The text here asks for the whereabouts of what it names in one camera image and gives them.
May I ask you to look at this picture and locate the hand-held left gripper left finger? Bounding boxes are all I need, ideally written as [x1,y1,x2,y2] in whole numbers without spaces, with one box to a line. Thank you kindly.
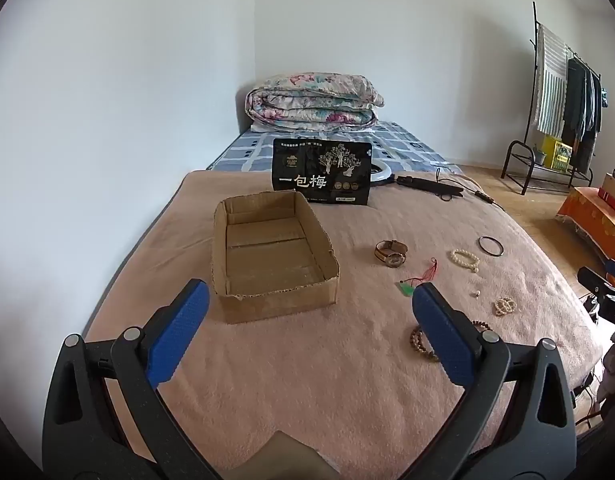
[41,278,210,480]

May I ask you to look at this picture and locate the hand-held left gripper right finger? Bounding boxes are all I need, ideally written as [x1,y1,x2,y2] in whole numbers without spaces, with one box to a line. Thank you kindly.
[411,282,578,480]

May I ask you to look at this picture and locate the brown wooden bead bracelet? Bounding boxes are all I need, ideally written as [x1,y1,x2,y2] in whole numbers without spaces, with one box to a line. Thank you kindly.
[410,321,493,363]

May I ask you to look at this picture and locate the green pendant with red cord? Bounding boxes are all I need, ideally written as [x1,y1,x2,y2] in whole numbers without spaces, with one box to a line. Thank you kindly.
[400,258,438,297]

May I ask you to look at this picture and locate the white bead bracelet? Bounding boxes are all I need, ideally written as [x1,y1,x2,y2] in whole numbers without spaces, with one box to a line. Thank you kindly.
[450,248,481,273]

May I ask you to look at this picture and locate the brown strap wristwatch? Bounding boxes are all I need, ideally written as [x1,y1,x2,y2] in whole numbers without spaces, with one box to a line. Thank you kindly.
[375,240,407,267]

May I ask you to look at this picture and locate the thin black bangle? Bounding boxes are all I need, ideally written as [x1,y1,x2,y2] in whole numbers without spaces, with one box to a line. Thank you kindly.
[478,235,504,258]

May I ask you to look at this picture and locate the cardboard box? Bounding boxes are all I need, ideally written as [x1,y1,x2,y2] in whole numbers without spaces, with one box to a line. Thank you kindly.
[210,190,341,325]

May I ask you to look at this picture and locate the yellow box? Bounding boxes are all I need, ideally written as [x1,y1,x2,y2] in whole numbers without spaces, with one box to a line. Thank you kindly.
[540,136,573,171]

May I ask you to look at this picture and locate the black folded tripod stand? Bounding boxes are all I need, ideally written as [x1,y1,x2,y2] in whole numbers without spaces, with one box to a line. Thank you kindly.
[395,174,465,198]

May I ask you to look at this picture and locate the black metal clothes rack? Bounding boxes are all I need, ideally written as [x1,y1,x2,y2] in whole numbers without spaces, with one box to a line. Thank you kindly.
[501,2,605,196]

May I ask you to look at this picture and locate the dark hanging clothes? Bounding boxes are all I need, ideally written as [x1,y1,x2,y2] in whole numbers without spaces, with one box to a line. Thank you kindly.
[562,57,608,171]

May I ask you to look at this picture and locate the blue checked bedsheet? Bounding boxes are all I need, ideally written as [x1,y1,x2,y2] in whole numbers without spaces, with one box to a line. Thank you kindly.
[206,120,463,176]

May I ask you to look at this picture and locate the black snack bag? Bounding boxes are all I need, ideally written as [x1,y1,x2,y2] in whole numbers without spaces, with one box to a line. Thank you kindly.
[271,137,373,207]

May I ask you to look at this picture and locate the striped hanging towel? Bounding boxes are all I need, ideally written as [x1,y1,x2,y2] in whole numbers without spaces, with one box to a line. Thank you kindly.
[532,25,571,138]

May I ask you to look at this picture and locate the folded floral quilt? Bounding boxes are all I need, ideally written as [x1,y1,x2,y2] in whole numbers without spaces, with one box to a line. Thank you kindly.
[244,73,386,133]

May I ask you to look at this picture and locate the black ring light cable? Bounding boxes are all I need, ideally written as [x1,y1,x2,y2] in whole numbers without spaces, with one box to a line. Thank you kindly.
[435,167,508,211]

